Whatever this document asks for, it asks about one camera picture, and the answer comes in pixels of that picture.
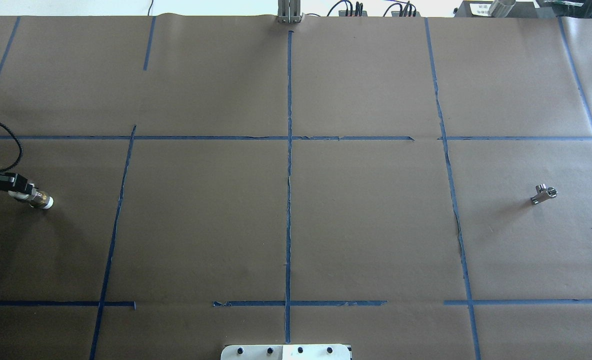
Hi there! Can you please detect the white pedestal column base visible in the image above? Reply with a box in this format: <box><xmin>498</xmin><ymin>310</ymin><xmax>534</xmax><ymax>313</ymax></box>
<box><xmin>220</xmin><ymin>343</ymin><xmax>353</xmax><ymax>360</ymax></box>

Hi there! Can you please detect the aluminium frame post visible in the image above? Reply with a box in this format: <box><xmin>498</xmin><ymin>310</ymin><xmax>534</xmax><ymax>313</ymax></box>
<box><xmin>277</xmin><ymin>0</ymin><xmax>303</xmax><ymax>24</ymax></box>

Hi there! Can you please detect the black box under weight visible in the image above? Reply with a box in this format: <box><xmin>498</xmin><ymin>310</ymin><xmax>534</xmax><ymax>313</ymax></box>
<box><xmin>453</xmin><ymin>0</ymin><xmax>538</xmax><ymax>19</ymax></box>

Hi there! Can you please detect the white PPR valve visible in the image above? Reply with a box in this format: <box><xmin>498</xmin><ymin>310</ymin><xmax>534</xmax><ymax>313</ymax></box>
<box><xmin>7</xmin><ymin>183</ymin><xmax>54</xmax><ymax>210</ymax></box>

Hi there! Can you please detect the chrome pipe fitting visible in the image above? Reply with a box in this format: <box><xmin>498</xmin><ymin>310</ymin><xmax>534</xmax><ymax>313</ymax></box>
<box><xmin>530</xmin><ymin>183</ymin><xmax>558</xmax><ymax>205</ymax></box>

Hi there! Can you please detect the orange black connector block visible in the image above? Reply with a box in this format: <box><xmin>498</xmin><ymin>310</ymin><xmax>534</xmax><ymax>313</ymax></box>
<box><xmin>325</xmin><ymin>0</ymin><xmax>367</xmax><ymax>18</ymax></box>

